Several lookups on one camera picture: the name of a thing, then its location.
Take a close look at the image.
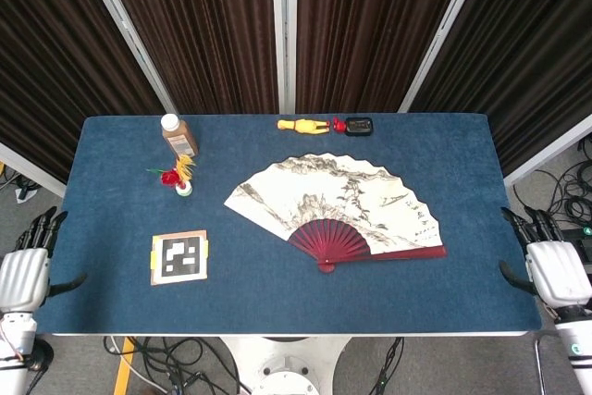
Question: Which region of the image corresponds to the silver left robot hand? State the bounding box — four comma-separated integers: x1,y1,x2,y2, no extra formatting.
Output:
0,205,88,314

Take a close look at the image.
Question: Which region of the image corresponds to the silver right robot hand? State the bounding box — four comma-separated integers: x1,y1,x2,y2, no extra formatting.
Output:
499,206,592,308

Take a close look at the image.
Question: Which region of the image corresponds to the red-ribbed painted paper folding fan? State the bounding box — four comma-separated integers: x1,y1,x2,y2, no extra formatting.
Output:
223,151,448,275

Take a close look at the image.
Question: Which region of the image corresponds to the black foot pedal unit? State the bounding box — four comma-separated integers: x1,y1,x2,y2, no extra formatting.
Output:
559,226,592,276

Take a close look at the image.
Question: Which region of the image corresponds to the metal chair leg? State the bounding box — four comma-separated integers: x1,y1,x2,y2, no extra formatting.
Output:
534,332,563,395

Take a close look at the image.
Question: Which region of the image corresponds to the black and white marker card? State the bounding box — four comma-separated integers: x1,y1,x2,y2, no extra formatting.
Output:
149,228,211,286

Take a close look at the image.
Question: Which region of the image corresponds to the small red yellow flower toy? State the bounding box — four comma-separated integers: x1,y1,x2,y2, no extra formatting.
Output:
145,154,198,197

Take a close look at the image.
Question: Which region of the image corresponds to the brown bottle with white cap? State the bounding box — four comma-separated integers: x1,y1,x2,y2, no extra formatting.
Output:
160,113,200,158

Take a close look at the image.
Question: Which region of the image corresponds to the brown curtain panel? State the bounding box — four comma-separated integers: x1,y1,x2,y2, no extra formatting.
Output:
409,0,592,177
295,0,477,114
0,0,166,183
96,0,278,115

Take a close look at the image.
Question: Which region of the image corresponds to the black small device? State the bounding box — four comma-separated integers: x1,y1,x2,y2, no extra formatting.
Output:
331,116,375,138

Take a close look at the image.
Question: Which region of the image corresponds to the blue table cloth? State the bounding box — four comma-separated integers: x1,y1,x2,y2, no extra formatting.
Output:
35,112,543,336

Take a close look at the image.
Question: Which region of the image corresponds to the yellow rubber chicken toy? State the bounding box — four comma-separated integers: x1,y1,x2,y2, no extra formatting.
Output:
277,117,332,136

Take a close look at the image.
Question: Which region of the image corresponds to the black floor cable bundle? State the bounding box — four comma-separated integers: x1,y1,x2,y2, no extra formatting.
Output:
512,135,592,232
104,334,241,395

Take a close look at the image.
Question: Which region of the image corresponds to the white partition rail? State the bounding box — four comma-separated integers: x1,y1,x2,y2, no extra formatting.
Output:
502,113,592,188
0,142,68,199

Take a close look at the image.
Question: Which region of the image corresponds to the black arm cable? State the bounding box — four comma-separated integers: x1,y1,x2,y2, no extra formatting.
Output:
367,337,404,395

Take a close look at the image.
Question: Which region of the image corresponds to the white partition post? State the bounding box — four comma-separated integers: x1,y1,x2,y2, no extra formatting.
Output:
76,0,179,115
270,0,300,115
398,0,492,114

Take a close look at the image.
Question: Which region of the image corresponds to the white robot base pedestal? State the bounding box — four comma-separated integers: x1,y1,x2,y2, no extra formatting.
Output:
216,337,352,395

